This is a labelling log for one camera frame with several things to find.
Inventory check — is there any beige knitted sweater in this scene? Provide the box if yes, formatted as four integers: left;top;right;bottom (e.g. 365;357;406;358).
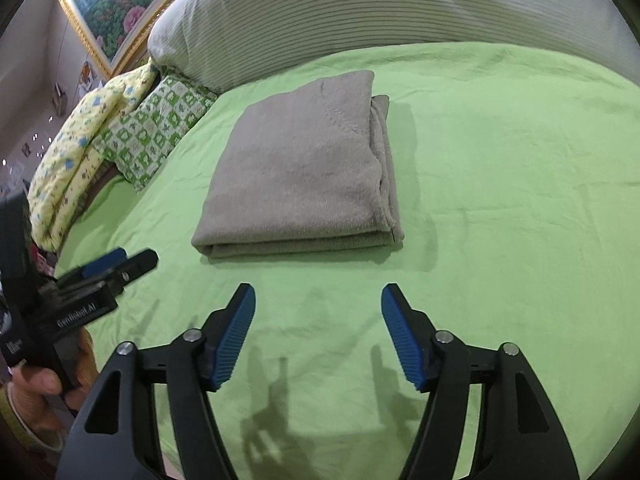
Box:
191;70;404;259

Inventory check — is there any left hand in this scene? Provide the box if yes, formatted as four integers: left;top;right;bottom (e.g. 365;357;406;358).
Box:
11;328;99;438

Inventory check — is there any yellow patterned blanket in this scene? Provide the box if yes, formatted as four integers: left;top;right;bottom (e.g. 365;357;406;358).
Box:
27;62;158;252

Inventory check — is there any green white patterned pillow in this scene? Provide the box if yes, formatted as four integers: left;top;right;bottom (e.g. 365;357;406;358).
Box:
93;74;217;192

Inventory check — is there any green bed sheet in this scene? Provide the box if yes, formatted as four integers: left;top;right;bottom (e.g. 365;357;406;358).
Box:
58;44;639;479

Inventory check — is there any grey striped duvet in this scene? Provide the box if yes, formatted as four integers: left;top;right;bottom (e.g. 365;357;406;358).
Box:
148;0;639;92

